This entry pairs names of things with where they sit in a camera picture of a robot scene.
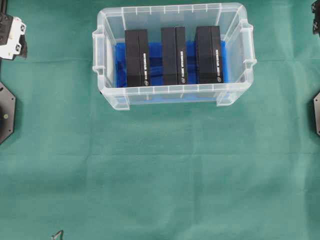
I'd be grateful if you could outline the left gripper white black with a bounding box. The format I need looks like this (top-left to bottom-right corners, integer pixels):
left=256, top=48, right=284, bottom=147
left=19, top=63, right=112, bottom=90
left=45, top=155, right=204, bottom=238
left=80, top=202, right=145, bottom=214
left=0, top=13, right=28, bottom=60

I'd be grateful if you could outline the black realsense box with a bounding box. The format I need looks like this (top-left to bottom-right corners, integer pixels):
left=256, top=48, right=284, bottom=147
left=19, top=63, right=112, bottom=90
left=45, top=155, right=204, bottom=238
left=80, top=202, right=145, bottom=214
left=161, top=26, right=188, bottom=86
left=124, top=29, right=152, bottom=88
left=195, top=25, right=224, bottom=84

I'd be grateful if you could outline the clear plastic storage case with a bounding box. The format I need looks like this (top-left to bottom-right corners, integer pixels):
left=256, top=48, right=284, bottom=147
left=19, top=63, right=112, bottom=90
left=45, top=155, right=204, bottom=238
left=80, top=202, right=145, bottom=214
left=92, top=2, right=257, bottom=111

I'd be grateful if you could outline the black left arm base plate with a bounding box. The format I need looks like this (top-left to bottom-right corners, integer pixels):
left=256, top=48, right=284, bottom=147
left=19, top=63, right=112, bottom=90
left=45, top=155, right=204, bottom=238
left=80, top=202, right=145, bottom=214
left=0, top=82, right=16, bottom=144

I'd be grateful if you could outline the black perforated corner bracket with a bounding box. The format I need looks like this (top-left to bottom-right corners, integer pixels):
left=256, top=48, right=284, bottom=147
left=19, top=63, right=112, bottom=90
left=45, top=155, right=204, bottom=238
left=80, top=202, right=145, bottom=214
left=311, top=0, right=320, bottom=35

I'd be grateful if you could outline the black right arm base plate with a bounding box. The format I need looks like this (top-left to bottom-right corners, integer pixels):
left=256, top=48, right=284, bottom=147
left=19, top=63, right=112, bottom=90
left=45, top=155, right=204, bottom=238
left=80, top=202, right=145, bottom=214
left=306, top=92, right=320, bottom=137

